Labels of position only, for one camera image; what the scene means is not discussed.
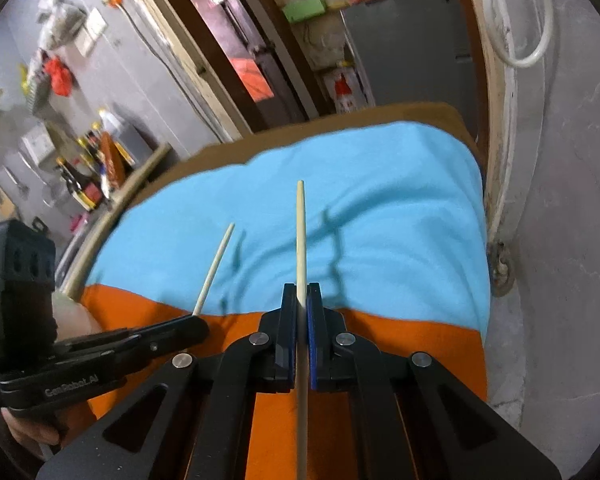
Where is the cream chopstick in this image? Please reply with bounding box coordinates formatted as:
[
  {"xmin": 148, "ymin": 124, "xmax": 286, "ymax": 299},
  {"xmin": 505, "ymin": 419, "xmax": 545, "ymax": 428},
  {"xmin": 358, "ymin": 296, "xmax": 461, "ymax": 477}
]
[
  {"xmin": 296, "ymin": 180, "xmax": 309, "ymax": 480},
  {"xmin": 192, "ymin": 223, "xmax": 235, "ymax": 316}
]

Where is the dark soy sauce bottle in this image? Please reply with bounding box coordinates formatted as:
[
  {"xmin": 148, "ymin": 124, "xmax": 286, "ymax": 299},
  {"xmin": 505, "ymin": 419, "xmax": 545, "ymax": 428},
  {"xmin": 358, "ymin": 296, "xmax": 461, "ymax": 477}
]
[{"xmin": 56, "ymin": 156, "xmax": 102, "ymax": 211}]

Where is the striped colourful table cloth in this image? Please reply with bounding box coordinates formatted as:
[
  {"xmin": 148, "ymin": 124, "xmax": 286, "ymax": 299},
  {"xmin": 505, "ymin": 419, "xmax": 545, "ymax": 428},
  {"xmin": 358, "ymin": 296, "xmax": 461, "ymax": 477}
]
[{"xmin": 59, "ymin": 102, "xmax": 492, "ymax": 480}]

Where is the large oil bottle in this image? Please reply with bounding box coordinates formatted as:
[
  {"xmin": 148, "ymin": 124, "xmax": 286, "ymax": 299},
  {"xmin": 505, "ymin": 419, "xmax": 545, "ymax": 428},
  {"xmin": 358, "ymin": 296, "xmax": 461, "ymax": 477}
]
[{"xmin": 98, "ymin": 108, "xmax": 152, "ymax": 168}]

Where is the red plastic bag hanging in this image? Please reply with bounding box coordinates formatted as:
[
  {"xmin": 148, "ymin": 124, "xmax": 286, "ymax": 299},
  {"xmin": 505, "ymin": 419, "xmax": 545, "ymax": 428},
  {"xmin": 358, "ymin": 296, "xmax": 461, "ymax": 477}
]
[{"xmin": 44, "ymin": 56, "xmax": 73, "ymax": 96}]

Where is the clear bag of dried goods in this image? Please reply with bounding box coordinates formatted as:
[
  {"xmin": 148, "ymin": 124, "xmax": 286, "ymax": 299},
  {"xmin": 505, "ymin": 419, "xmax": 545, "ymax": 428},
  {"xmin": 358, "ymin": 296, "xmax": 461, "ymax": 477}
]
[{"xmin": 36, "ymin": 0, "xmax": 86, "ymax": 51}]

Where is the green box on shelf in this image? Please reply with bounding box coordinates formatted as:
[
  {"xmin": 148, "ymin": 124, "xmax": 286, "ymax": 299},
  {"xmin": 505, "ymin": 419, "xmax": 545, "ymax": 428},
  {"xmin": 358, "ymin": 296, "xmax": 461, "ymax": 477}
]
[{"xmin": 283, "ymin": 0, "xmax": 326, "ymax": 24}]

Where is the white wall socket plate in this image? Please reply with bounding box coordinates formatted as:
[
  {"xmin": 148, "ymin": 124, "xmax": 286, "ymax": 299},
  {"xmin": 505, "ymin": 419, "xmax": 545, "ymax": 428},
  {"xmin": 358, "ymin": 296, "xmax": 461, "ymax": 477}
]
[{"xmin": 74, "ymin": 8, "xmax": 107, "ymax": 58}]

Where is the white hose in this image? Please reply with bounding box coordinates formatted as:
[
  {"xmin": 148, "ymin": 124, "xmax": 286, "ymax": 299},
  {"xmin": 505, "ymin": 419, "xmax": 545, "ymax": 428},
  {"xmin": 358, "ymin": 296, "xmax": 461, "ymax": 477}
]
[{"xmin": 481, "ymin": 0, "xmax": 554, "ymax": 70}]

